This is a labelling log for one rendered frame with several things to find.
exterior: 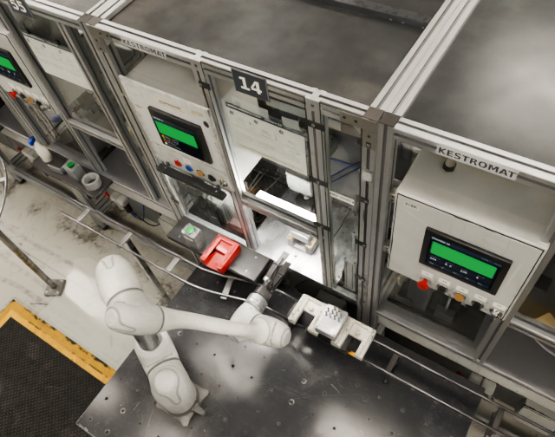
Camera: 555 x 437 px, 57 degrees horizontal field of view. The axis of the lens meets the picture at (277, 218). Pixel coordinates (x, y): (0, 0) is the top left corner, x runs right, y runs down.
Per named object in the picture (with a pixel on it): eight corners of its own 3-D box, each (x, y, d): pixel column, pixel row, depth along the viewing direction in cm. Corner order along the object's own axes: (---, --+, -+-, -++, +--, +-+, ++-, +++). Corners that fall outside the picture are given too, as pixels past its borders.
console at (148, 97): (153, 162, 223) (113, 80, 186) (192, 120, 236) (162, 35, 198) (229, 198, 207) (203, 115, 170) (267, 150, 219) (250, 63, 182)
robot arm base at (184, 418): (192, 433, 223) (190, 430, 219) (155, 407, 232) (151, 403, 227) (217, 396, 231) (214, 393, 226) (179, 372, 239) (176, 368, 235)
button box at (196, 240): (186, 244, 252) (179, 231, 242) (196, 232, 255) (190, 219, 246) (199, 251, 249) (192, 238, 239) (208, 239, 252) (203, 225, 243)
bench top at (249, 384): (79, 425, 235) (75, 423, 232) (212, 251, 280) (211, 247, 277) (375, 657, 177) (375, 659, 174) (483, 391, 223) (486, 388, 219)
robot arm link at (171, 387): (170, 421, 221) (153, 408, 203) (154, 386, 231) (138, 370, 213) (203, 401, 225) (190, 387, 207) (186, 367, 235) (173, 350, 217)
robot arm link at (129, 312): (169, 319, 173) (155, 289, 181) (124, 318, 160) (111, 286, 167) (149, 343, 178) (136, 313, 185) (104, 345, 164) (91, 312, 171)
